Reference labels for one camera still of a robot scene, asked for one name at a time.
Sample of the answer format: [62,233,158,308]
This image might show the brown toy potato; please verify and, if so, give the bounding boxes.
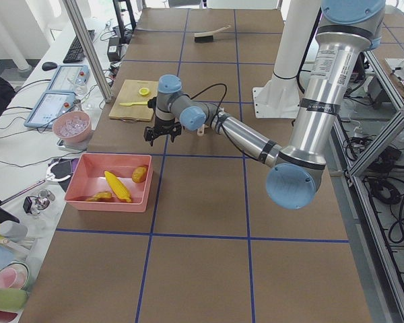
[131,166,148,184]

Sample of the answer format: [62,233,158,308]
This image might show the beige plastic dustpan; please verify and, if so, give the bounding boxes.
[197,107,225,137]

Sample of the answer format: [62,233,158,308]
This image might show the black keyboard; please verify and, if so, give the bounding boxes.
[63,36,86,64]

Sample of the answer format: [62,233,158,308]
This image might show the yellow toy corn cob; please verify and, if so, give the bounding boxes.
[104,171,133,203]

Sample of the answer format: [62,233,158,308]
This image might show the brown toy ginger root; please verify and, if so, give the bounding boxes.
[85,191,113,203]

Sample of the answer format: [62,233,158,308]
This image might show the teach pendant tablet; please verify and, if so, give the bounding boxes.
[47,64,90,92]
[24,91,76,128]

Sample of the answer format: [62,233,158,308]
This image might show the pink plastic bin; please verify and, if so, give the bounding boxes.
[65,153,153,212]

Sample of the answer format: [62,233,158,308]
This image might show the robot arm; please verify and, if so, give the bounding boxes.
[144,1,385,209]

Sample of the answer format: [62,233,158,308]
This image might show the aluminium frame post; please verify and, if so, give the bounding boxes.
[63,0,112,103]

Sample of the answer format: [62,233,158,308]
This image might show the bamboo cutting board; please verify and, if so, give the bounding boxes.
[108,79,158,122]

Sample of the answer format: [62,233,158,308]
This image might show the yellow lemon slices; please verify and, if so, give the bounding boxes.
[138,87,151,96]

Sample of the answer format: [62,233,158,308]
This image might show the upper teach pendant tablet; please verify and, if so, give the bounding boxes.
[47,64,90,92]

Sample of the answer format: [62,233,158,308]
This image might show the lower teach pendant tablet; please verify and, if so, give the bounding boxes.
[24,91,76,128]

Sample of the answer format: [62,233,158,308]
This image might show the beige hand brush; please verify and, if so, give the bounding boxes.
[194,25,231,43]

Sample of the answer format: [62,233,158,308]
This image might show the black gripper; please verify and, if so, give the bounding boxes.
[143,97,182,147]

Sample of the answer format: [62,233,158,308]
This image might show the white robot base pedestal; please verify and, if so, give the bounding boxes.
[251,0,324,119]

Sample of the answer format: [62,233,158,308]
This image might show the black computer mouse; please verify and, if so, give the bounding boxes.
[41,61,58,71]

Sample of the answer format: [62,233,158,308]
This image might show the yellow plastic knife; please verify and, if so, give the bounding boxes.
[119,101,148,106]

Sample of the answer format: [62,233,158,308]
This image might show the pink bowl with wrappers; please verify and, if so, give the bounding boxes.
[53,111,92,143]

